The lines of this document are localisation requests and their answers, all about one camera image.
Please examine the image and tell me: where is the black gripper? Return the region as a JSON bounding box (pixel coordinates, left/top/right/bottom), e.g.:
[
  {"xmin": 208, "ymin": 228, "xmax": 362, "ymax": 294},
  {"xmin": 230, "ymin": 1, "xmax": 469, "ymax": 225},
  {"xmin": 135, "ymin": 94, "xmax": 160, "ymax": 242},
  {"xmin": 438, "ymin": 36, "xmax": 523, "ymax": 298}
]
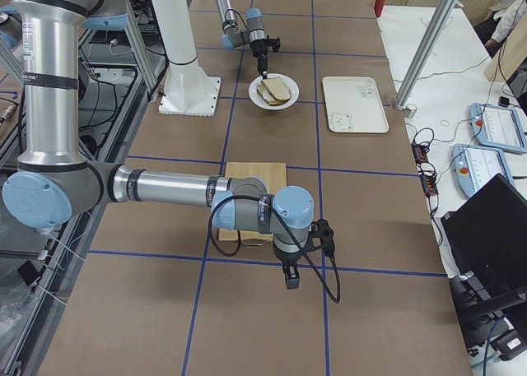
[
  {"xmin": 274, "ymin": 248, "xmax": 301, "ymax": 290},
  {"xmin": 250, "ymin": 39, "xmax": 268, "ymax": 79}
]

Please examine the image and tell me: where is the bread slice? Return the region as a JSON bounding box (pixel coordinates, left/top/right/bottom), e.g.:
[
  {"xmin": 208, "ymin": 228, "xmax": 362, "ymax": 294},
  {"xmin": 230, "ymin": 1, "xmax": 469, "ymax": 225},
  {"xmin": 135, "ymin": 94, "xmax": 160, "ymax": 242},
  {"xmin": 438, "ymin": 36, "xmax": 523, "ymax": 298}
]
[
  {"xmin": 261, "ymin": 77, "xmax": 291, "ymax": 102},
  {"xmin": 256, "ymin": 85, "xmax": 285, "ymax": 106}
]

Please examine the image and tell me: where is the white round plate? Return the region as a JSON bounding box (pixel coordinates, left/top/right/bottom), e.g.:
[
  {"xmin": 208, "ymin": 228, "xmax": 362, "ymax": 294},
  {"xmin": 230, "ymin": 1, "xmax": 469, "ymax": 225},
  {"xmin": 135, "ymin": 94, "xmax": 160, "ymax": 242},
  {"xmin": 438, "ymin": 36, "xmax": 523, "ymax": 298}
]
[{"xmin": 249, "ymin": 73, "xmax": 299, "ymax": 110}]

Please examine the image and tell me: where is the wooden cutting board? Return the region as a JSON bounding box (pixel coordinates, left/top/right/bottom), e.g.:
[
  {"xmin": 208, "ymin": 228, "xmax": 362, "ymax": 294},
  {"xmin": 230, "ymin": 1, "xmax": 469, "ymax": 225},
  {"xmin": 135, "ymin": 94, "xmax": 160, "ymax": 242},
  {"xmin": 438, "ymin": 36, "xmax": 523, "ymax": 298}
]
[{"xmin": 225, "ymin": 162, "xmax": 287, "ymax": 246}]

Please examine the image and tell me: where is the cream bear tray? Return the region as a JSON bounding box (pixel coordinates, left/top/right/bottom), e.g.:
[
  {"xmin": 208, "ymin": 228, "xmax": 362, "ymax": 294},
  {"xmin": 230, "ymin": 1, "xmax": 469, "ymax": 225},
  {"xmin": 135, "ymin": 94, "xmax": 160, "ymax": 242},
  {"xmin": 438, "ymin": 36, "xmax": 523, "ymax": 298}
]
[{"xmin": 322, "ymin": 77, "xmax": 389, "ymax": 134}]

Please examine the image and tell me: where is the small metal cylinder weight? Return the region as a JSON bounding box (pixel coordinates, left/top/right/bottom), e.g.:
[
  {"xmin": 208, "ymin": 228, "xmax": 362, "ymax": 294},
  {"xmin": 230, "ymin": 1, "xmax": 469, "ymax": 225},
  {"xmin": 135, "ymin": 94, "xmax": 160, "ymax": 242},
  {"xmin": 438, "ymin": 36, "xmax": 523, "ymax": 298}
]
[{"xmin": 403, "ymin": 104, "xmax": 417, "ymax": 119}]

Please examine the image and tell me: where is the black orange usb hub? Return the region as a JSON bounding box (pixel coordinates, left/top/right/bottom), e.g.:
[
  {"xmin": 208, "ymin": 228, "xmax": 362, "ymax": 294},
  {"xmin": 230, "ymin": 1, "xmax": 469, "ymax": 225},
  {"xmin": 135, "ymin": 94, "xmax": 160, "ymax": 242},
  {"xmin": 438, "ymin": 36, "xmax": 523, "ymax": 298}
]
[{"xmin": 411, "ymin": 143, "xmax": 428, "ymax": 165}]

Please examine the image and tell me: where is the black laptop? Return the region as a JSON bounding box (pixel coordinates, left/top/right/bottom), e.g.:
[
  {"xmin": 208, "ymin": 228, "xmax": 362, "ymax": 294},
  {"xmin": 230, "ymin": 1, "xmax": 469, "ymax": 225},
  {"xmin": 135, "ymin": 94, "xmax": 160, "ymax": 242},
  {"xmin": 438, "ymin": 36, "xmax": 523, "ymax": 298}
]
[{"xmin": 441, "ymin": 174, "xmax": 526, "ymax": 295}]

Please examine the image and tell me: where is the near teach pendant tablet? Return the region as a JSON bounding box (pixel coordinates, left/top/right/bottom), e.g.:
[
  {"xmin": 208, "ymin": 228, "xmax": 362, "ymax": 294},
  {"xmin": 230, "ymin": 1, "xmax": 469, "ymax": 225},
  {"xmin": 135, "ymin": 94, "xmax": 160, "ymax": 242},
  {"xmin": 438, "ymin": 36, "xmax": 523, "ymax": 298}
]
[{"xmin": 452, "ymin": 144, "xmax": 515, "ymax": 197}]

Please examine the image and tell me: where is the teach pendant tablet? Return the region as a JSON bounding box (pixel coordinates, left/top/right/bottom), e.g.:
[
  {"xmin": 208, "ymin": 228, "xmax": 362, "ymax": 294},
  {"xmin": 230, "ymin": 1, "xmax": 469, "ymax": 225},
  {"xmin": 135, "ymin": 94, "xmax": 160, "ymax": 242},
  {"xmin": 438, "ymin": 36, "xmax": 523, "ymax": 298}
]
[
  {"xmin": 452, "ymin": 144, "xmax": 515, "ymax": 197},
  {"xmin": 469, "ymin": 103, "xmax": 526, "ymax": 154}
]

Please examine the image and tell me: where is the far teach pendant tablet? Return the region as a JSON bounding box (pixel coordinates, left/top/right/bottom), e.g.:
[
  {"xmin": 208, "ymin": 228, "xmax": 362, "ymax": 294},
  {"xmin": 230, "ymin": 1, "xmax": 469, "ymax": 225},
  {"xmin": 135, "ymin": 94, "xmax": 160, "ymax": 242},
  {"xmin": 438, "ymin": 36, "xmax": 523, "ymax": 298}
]
[{"xmin": 469, "ymin": 103, "xmax": 526, "ymax": 154}]

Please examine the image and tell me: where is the small black device on table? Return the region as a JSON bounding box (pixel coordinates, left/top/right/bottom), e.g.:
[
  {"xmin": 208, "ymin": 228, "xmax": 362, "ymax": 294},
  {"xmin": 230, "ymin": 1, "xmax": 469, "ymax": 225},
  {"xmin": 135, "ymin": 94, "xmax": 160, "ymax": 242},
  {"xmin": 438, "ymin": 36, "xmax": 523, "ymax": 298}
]
[{"xmin": 498, "ymin": 96, "xmax": 510, "ymax": 107}]

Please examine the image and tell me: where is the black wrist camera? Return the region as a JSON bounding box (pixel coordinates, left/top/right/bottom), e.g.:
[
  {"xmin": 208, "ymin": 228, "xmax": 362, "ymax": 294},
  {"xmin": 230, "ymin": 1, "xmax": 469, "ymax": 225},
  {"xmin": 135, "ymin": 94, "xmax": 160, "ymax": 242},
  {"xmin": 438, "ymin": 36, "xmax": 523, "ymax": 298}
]
[
  {"xmin": 305, "ymin": 219, "xmax": 335, "ymax": 258},
  {"xmin": 265, "ymin": 36, "xmax": 281, "ymax": 53}
]

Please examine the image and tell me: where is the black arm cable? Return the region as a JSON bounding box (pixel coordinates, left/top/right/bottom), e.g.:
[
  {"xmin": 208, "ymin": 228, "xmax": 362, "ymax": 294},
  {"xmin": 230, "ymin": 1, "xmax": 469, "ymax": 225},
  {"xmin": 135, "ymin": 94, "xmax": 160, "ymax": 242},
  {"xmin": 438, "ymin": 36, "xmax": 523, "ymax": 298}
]
[
  {"xmin": 222, "ymin": 7, "xmax": 248, "ymax": 34},
  {"xmin": 208, "ymin": 194, "xmax": 343, "ymax": 305}
]

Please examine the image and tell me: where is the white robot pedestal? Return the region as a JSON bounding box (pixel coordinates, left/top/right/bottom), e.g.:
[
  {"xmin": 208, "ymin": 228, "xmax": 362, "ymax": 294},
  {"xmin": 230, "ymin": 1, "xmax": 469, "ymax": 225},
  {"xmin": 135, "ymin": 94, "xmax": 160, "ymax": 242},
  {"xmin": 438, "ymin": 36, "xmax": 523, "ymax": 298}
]
[{"xmin": 152, "ymin": 0, "xmax": 221, "ymax": 117}]

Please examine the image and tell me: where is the aluminium frame post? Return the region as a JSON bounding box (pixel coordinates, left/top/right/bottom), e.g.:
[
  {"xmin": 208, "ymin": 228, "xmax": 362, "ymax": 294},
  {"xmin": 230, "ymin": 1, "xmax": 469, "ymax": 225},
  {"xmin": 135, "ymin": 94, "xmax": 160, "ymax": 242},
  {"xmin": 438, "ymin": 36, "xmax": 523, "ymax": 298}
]
[{"xmin": 394, "ymin": 0, "xmax": 459, "ymax": 110}]

